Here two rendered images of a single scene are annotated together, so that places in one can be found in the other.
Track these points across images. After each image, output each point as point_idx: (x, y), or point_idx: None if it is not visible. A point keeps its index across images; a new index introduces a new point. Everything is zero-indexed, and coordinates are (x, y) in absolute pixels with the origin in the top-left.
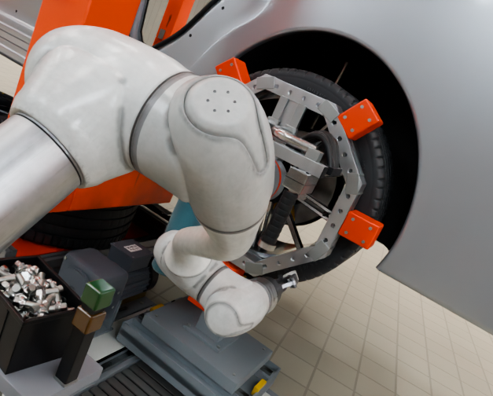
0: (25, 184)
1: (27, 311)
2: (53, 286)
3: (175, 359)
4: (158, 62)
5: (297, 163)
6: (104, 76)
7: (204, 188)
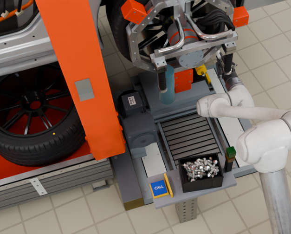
0: (286, 177)
1: (212, 173)
2: (202, 160)
3: (175, 106)
4: (285, 134)
5: (224, 42)
6: (282, 150)
7: None
